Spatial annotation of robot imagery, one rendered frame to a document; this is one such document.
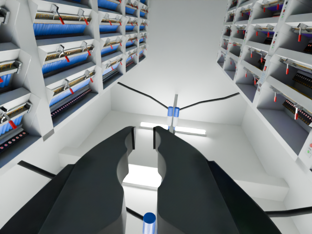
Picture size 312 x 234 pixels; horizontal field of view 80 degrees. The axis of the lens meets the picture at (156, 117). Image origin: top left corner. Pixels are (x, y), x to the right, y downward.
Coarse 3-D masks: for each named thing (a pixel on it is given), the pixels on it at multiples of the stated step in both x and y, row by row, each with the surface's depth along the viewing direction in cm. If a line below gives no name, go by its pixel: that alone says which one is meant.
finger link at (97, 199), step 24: (120, 144) 10; (96, 168) 9; (120, 168) 9; (72, 192) 8; (96, 192) 8; (120, 192) 8; (48, 216) 7; (72, 216) 7; (96, 216) 7; (120, 216) 7
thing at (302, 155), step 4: (308, 136) 85; (308, 140) 85; (304, 144) 87; (304, 148) 87; (300, 152) 89; (300, 156) 89; (304, 156) 86; (296, 160) 91; (304, 160) 86; (308, 160) 83; (304, 164) 86; (308, 164) 83; (300, 168) 88; (304, 168) 85; (308, 168) 83; (304, 172) 85
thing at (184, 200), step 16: (160, 128) 12; (160, 144) 10; (176, 144) 10; (160, 160) 10; (176, 160) 9; (192, 160) 9; (176, 176) 8; (192, 176) 8; (208, 176) 8; (160, 192) 8; (176, 192) 8; (192, 192) 8; (208, 192) 8; (160, 208) 7; (176, 208) 7; (192, 208) 7; (208, 208) 7; (224, 208) 7; (160, 224) 7; (176, 224) 6; (192, 224) 6; (208, 224) 6; (224, 224) 6
